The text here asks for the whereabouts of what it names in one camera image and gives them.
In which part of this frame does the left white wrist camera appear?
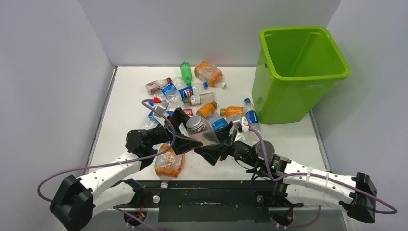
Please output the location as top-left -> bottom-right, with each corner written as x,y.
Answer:
153,97 -> 169,119

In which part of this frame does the orange juice bottle lying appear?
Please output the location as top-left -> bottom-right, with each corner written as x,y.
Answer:
220,106 -> 243,117

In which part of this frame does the green plastic bin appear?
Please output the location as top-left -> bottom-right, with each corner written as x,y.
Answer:
251,26 -> 351,124

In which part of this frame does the purple cable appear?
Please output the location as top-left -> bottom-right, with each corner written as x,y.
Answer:
248,127 -> 398,215
37,99 -> 177,204

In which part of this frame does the green soda bottle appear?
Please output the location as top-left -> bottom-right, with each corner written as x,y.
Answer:
179,62 -> 192,86

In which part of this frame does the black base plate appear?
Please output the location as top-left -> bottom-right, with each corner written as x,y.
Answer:
118,180 -> 304,222

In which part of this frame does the light blue label bottle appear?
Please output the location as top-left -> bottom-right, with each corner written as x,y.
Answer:
207,112 -> 228,131

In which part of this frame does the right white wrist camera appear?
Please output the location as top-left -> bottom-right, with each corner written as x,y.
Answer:
237,116 -> 250,133

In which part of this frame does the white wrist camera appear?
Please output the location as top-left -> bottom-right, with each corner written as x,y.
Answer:
153,97 -> 169,119
237,116 -> 250,133

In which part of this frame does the blue label crushed bottle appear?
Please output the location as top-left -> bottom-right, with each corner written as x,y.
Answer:
153,77 -> 187,100

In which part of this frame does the clear bottle white cap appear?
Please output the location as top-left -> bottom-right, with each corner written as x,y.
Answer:
231,115 -> 259,146

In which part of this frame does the small orange juice bottle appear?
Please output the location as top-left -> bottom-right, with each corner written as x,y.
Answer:
196,101 -> 218,119

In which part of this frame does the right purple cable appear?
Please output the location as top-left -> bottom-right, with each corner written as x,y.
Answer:
248,127 -> 398,215

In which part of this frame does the front orange tea bottle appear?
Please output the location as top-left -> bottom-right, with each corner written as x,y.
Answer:
154,148 -> 185,189

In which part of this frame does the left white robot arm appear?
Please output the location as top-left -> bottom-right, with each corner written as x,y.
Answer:
49,108 -> 202,231

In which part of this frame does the pepsi bottle blue cap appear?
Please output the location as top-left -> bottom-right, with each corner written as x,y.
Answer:
178,82 -> 208,101

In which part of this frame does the large orange tea bottle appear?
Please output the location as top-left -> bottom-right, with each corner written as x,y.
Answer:
194,61 -> 227,89

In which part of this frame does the crushed red label bottle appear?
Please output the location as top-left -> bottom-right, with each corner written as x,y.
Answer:
145,78 -> 172,95

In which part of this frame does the red label water bottle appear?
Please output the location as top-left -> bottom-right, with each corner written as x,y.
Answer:
183,108 -> 194,117

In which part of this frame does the blue label water bottle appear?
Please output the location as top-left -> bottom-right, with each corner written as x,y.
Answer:
243,98 -> 261,132

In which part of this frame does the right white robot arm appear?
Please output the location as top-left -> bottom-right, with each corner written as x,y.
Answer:
195,125 -> 377,223

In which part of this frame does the clear jar silver lid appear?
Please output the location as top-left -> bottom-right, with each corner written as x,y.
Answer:
186,115 -> 220,146

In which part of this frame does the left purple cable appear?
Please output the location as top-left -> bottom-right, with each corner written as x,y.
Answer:
37,99 -> 177,204

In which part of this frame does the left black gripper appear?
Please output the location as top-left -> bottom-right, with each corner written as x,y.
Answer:
148,108 -> 207,154

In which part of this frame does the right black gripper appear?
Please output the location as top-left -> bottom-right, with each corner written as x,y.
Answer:
195,122 -> 261,168

